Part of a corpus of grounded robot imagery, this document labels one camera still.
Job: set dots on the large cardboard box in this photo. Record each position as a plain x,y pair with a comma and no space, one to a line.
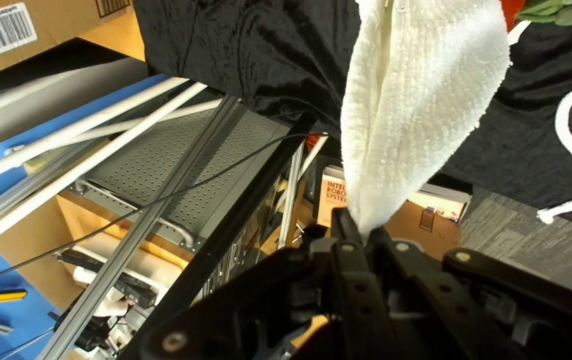
32,26

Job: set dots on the plush red flower green leaves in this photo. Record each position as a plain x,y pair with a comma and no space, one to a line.
556,13

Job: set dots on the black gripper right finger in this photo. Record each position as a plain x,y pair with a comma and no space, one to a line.
377,238

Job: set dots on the black velvet table cloth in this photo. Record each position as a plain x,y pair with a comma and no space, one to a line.
289,61

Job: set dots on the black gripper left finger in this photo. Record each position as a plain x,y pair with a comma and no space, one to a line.
345,233

